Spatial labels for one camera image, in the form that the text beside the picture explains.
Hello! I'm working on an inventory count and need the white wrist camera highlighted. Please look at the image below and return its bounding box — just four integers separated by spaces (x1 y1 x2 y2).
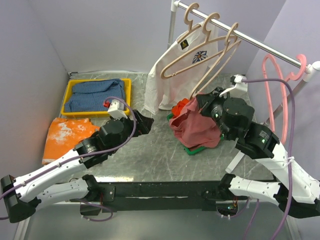
103 99 127 120
219 74 248 98

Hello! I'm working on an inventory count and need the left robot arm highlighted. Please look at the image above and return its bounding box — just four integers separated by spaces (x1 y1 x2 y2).
0 110 154 223

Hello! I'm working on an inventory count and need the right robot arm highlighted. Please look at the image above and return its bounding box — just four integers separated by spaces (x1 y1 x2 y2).
195 87 320 219

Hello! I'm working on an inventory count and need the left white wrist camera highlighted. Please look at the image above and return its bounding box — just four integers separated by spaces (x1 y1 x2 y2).
103 99 127 120

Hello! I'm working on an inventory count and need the beige hanger holding white shirt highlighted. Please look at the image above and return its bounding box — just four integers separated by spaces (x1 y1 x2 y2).
174 2 218 46

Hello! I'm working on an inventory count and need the orange t shirt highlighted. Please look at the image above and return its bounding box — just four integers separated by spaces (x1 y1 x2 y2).
171 98 190 118

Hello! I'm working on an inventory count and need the purple cable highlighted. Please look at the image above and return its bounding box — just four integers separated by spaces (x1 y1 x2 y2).
241 77 296 240
0 96 138 221

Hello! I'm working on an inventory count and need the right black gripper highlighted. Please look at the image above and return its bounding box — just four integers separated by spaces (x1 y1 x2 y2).
195 86 234 140

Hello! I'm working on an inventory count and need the metal clothes rack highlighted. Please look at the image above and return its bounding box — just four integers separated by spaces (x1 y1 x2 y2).
167 0 320 118

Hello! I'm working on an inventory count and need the blue checked shirt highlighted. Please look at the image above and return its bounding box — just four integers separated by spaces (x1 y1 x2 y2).
64 78 126 113

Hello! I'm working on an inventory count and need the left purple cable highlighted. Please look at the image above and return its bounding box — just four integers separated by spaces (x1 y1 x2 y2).
0 96 138 221

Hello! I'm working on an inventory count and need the white t shirt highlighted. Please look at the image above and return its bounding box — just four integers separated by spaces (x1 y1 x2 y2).
144 38 218 115

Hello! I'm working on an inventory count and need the yellow plastic tray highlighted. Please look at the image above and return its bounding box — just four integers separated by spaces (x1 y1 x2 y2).
60 78 132 118

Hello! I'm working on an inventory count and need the green plastic tray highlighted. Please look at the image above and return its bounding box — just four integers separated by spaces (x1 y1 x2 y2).
166 113 206 156

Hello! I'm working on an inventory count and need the black base bar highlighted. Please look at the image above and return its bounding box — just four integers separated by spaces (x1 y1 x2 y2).
79 181 251 217

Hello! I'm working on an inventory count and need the pink plastic hanger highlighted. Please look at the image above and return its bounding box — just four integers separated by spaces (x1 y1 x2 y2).
261 53 307 144

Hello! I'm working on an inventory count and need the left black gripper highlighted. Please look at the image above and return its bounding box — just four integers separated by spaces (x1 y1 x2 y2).
109 109 154 154

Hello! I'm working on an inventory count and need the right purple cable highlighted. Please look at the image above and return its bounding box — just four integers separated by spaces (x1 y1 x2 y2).
241 77 296 240

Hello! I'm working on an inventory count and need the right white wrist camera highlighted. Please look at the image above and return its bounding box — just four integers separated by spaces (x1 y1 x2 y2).
219 74 248 98

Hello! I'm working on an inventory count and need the orange white patterned cloth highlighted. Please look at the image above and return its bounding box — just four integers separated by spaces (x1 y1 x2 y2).
42 117 99 165

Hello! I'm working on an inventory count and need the dusty pink t shirt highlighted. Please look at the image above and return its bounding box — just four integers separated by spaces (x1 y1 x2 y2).
169 98 221 149

